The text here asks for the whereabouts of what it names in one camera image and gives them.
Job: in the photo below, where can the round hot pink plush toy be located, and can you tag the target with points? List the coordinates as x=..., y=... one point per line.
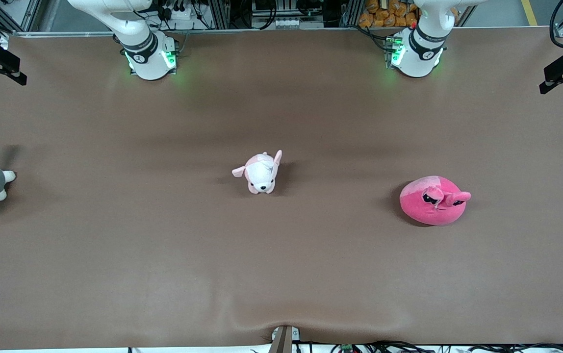
x=423, y=206

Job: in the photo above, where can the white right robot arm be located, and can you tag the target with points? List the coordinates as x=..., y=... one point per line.
x=146, y=59

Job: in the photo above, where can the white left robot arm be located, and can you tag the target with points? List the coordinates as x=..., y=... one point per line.
x=416, y=59

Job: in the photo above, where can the white power strip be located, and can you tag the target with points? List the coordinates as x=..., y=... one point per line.
x=176, y=13

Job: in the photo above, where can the pile of orange plush toys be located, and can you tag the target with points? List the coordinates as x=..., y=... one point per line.
x=389, y=13

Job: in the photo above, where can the white terminal block strip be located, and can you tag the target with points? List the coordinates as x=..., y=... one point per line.
x=291, y=22

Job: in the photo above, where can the pale pink white plush dog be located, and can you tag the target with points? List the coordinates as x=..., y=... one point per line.
x=261, y=174

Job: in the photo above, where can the brown table mat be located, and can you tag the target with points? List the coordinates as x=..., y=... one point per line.
x=281, y=269

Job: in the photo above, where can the small green circuit board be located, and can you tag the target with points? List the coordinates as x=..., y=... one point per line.
x=346, y=349

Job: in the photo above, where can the grey metal camera mount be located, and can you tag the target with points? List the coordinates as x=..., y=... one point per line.
x=284, y=340

